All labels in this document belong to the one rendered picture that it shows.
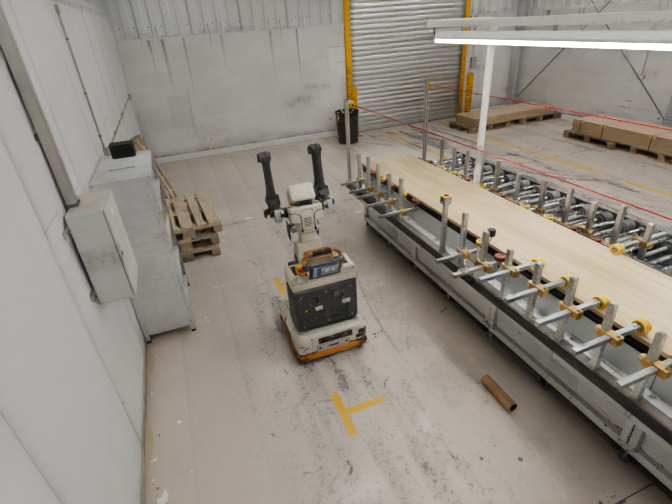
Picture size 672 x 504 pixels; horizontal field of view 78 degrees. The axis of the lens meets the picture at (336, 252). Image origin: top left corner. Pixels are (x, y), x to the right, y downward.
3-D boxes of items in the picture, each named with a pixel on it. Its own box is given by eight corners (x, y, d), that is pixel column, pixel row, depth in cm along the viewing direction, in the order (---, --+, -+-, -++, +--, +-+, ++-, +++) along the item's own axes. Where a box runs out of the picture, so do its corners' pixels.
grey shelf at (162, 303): (147, 343, 386) (88, 186, 310) (148, 293, 460) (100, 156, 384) (196, 330, 399) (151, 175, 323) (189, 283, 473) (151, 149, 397)
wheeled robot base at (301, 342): (368, 344, 361) (368, 321, 349) (299, 366, 344) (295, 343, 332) (341, 302, 417) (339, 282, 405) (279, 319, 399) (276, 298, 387)
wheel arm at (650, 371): (620, 390, 193) (622, 385, 192) (614, 385, 196) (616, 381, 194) (674, 366, 204) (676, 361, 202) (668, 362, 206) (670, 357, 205)
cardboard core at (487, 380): (509, 405, 291) (481, 376, 316) (507, 413, 295) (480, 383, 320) (518, 401, 294) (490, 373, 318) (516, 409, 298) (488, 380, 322)
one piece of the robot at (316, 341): (359, 334, 351) (358, 326, 347) (312, 347, 340) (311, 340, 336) (357, 332, 353) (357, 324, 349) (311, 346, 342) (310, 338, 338)
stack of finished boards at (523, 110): (553, 112, 1040) (554, 105, 1032) (475, 126, 964) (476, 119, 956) (530, 108, 1102) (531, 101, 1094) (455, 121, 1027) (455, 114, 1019)
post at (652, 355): (634, 406, 217) (663, 335, 193) (627, 401, 220) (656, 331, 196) (638, 404, 218) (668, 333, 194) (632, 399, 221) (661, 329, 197)
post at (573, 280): (558, 343, 257) (575, 278, 233) (553, 340, 260) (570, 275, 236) (562, 342, 258) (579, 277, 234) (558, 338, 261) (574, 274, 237)
